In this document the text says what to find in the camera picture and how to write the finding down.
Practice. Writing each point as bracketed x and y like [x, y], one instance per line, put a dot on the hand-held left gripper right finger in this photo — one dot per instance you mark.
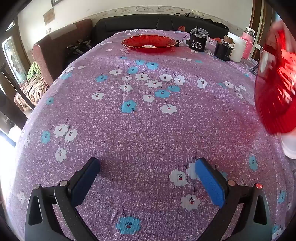
[208, 183]

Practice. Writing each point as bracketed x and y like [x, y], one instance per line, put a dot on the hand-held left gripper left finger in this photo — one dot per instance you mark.
[85, 183]

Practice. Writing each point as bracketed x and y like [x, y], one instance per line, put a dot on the large red scalloped plate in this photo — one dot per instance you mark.
[275, 92]

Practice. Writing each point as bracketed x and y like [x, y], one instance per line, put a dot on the purple floral tablecloth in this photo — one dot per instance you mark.
[138, 129]

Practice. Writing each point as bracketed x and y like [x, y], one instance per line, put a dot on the brown patterned blanket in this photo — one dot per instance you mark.
[32, 90]

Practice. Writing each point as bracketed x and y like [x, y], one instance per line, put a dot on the green cloth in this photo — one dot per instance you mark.
[34, 69]

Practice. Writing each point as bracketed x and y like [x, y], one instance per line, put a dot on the black jar with wooden lid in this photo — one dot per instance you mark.
[222, 51]

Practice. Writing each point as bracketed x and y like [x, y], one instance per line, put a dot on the black metal equipment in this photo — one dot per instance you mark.
[78, 48]

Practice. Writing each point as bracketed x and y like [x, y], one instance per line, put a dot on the white plastic jar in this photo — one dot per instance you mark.
[238, 48]

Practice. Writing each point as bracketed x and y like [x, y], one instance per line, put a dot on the brown armchair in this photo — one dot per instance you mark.
[53, 46]

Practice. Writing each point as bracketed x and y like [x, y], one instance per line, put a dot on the black cylindrical motor device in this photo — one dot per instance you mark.
[197, 42]

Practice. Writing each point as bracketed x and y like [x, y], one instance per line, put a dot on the cork lidded jar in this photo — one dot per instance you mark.
[228, 39]

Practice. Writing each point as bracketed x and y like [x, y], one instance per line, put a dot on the pink sleeved bottle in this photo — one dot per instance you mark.
[248, 42]

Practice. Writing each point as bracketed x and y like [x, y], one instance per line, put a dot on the red gold-rimmed glass plate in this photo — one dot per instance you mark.
[149, 42]

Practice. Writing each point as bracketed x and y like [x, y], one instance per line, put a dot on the red plastic bag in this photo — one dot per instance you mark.
[181, 28]

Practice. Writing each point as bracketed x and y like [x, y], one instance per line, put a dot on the dark cloth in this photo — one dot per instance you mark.
[208, 19]

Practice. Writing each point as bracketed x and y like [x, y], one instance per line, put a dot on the black sofa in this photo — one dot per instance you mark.
[143, 23]

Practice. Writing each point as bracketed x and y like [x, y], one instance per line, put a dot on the dark wooden bed frame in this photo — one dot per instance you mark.
[13, 85]

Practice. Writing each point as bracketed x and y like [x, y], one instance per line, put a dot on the wall socket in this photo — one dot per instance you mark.
[48, 30]

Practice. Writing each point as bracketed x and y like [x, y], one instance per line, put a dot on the wooden door frame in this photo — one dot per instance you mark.
[259, 23]

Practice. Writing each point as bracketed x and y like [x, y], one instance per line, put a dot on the wall plaque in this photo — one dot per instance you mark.
[49, 16]

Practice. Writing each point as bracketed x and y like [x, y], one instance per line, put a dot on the picture frame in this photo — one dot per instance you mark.
[56, 2]

